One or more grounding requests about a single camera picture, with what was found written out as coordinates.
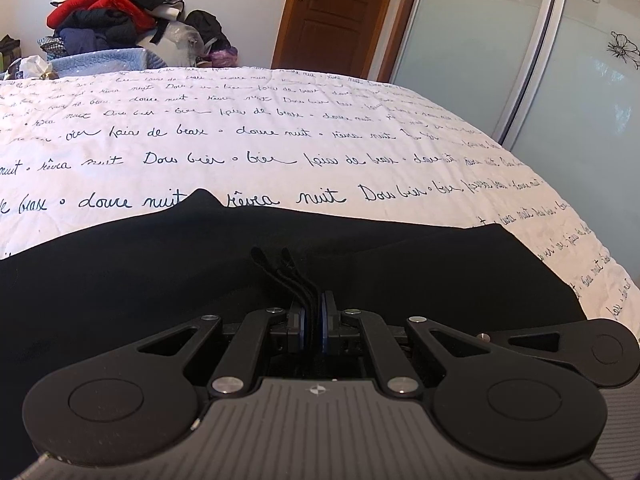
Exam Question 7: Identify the white crumpled bag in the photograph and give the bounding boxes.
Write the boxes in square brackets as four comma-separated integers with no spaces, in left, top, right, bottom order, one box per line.
[16,55,55,80]

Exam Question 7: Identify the purple cloth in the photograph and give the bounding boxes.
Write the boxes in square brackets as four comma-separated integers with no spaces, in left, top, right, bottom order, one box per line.
[206,45,239,68]

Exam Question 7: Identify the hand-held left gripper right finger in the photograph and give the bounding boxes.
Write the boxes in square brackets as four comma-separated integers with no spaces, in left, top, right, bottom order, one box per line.
[321,290,501,398]

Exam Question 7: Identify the black pants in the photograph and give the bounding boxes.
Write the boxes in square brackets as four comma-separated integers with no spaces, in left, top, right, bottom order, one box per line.
[0,188,590,413]

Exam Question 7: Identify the white script-print bedspread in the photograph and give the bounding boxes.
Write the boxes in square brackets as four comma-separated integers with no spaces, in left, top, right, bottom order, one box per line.
[0,64,637,322]

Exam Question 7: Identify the clear plastic bag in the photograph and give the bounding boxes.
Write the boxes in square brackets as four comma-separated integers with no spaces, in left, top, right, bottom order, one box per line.
[161,21,206,60]

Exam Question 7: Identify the black backpack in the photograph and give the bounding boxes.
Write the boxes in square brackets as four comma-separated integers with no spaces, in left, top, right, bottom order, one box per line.
[184,9,232,57]

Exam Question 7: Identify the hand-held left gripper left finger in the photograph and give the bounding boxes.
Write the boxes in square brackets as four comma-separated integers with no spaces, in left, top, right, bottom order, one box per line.
[135,292,308,400]

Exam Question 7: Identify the blue laundry basket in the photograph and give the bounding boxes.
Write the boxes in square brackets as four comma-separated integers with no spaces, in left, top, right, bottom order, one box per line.
[47,48,170,73]

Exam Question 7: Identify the red garment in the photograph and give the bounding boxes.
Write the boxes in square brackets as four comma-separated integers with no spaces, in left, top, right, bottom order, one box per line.
[46,0,157,32]

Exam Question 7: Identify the black bag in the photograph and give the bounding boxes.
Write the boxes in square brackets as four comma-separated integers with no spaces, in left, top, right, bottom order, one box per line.
[0,34,22,74]

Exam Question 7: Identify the brown wooden door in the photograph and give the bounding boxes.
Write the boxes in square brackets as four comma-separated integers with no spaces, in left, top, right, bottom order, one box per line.
[271,0,427,84]

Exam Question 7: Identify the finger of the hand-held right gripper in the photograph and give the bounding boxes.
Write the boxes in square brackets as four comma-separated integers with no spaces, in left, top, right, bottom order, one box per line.
[476,321,598,363]

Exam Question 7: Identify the frosted floral wardrobe door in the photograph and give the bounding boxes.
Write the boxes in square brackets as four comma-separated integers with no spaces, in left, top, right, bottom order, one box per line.
[390,0,563,143]
[500,0,640,333]

